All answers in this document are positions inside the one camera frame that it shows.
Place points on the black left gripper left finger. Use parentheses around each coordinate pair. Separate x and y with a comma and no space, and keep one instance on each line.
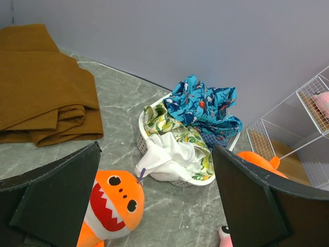
(49,202)

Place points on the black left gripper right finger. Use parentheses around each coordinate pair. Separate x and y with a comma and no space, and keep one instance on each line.
(265,209)

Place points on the orange fox plush toy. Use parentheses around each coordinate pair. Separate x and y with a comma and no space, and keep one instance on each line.
(115,207)

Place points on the pink pig plush striped shirt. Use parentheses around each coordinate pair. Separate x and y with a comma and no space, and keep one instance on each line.
(321,100)

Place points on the orange whale plush toy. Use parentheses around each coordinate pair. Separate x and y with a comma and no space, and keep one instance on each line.
(258,160)

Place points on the brown folded cloth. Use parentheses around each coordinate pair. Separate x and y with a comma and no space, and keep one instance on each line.
(46,97)

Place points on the blue patterned cloth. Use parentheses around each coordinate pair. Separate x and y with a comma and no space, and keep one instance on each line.
(205,108)

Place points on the white plastic laundry basket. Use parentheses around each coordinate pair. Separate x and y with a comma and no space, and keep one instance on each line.
(180,164)

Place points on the green white patterned cloth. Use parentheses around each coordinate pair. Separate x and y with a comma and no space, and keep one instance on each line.
(174,149)

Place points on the white wire wooden shelf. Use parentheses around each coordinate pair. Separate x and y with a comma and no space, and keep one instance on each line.
(297,133)

